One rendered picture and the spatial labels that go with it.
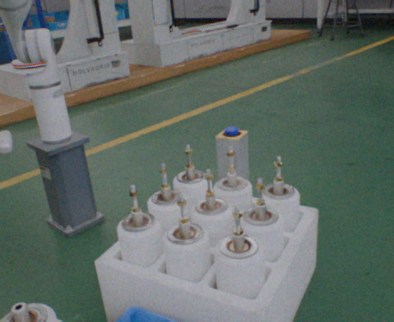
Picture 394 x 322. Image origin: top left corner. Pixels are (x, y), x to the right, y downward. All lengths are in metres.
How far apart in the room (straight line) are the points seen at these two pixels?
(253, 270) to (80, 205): 0.76
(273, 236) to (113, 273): 0.35
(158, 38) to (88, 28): 0.60
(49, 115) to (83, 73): 1.79
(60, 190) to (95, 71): 1.86
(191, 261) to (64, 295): 0.45
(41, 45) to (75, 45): 1.97
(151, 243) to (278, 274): 0.27
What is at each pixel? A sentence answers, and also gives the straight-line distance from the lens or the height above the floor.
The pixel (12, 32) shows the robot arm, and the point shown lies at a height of 0.64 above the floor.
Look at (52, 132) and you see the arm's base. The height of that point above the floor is 0.34.
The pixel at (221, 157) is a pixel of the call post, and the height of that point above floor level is 0.25.
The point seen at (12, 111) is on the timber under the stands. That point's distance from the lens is 2.81.
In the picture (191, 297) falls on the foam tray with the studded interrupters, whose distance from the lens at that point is 0.84.
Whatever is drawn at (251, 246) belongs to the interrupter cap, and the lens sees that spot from 0.81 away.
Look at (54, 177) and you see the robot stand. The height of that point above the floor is 0.20.
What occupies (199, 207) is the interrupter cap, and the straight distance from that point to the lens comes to 0.94.
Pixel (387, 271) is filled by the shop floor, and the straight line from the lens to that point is 1.21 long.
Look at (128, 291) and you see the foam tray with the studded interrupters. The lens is 0.94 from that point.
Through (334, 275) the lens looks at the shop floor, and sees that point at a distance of 1.17.
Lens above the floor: 0.72
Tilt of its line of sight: 24 degrees down
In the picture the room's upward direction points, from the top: 5 degrees counter-clockwise
